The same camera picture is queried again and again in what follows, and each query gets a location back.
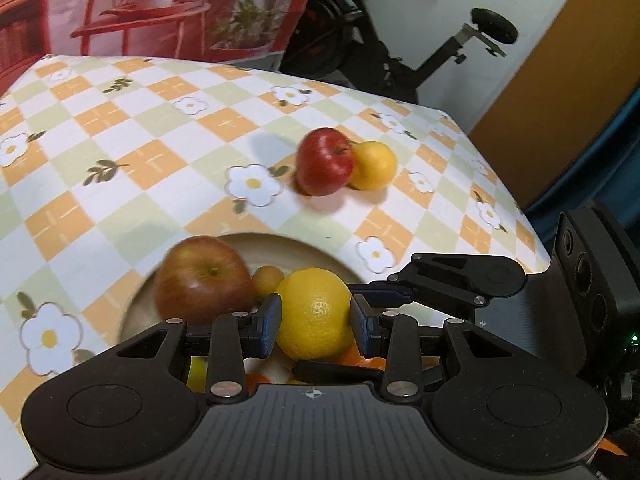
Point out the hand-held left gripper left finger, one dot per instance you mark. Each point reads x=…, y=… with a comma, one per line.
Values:
x=270, y=325

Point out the green apple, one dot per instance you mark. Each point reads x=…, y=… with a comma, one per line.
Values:
x=197, y=372

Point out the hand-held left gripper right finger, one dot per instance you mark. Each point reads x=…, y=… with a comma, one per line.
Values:
x=361, y=327

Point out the black exercise bike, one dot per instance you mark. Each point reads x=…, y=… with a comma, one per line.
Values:
x=360, y=40

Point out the brown wooden door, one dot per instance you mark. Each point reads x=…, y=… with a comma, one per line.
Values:
x=550, y=85

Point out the checked floral tablecloth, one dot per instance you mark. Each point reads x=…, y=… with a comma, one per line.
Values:
x=150, y=125

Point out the oval yellow lemon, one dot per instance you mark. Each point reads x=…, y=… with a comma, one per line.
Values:
x=315, y=315

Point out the small tan longan fruit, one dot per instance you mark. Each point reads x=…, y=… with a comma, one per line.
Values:
x=266, y=280

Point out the dark red apple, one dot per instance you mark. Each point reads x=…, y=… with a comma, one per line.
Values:
x=200, y=280

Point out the beige round plate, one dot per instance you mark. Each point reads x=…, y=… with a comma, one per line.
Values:
x=295, y=255

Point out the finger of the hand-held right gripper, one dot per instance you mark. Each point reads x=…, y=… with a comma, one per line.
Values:
x=340, y=372
x=450, y=275

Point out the round yellow lemon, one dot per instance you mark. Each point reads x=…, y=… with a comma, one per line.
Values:
x=375, y=166

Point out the bright red apple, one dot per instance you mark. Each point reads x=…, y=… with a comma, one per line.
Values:
x=322, y=165

